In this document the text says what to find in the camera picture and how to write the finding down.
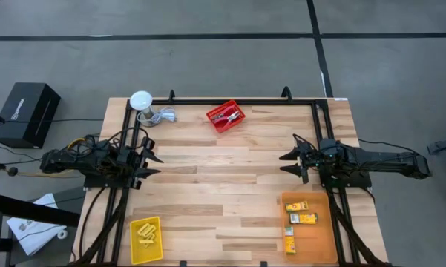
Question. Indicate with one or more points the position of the black aluminium table frame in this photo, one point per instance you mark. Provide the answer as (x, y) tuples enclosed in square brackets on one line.
[(267, 102)]

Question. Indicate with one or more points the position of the white mushroom lamp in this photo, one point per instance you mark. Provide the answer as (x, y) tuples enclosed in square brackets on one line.
[(141, 100)]

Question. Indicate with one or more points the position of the grey chair base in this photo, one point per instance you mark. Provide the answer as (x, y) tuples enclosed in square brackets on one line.
[(445, 145)]

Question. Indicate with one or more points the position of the black power plug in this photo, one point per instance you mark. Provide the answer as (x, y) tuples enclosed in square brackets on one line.
[(12, 171)]

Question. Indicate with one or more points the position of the black table edge bracket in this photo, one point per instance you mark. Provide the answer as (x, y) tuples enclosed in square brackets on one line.
[(183, 264), (263, 264)]

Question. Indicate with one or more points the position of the white printed paper sheets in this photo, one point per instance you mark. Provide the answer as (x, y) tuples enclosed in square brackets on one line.
[(29, 233)]

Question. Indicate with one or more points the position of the black cardboard box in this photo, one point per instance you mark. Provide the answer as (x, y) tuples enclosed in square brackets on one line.
[(26, 111)]

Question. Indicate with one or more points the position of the yellow box with black print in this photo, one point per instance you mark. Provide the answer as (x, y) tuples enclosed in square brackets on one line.
[(144, 227)]

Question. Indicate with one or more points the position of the white table label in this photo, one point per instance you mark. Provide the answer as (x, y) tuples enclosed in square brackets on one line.
[(340, 99)]

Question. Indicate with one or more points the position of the black side table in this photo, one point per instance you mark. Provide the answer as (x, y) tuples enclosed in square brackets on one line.
[(22, 209)]

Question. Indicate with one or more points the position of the red plastic mesh basket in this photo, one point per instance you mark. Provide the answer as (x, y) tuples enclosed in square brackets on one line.
[(222, 127)]

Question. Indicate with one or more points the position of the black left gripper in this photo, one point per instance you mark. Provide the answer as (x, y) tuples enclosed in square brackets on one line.
[(138, 163)]

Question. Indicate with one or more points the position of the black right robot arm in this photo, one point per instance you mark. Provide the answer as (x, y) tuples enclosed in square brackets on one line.
[(386, 161)]

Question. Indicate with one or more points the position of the yellow rectangular eraser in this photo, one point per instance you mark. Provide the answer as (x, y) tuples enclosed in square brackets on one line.
[(147, 242), (144, 237)]

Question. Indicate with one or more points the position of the yellow green crayon box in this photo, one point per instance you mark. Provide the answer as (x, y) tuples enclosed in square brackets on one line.
[(297, 206), (304, 218), (290, 243)]

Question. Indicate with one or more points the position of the orange plastic tray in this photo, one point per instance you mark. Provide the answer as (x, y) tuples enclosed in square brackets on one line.
[(319, 241)]

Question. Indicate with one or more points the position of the white tape roll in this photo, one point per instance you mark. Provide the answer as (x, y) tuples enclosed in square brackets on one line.
[(59, 234)]

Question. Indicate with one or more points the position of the yellow plastic bin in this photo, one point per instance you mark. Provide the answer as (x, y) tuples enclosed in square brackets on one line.
[(148, 256)]

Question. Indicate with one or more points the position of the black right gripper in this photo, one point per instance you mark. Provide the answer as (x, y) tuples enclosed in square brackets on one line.
[(311, 157)]

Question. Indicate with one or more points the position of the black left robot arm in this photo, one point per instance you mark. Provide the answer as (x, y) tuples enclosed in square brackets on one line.
[(81, 161)]

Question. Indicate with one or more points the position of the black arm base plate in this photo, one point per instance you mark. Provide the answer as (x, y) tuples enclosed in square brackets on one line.
[(96, 183), (360, 182)]

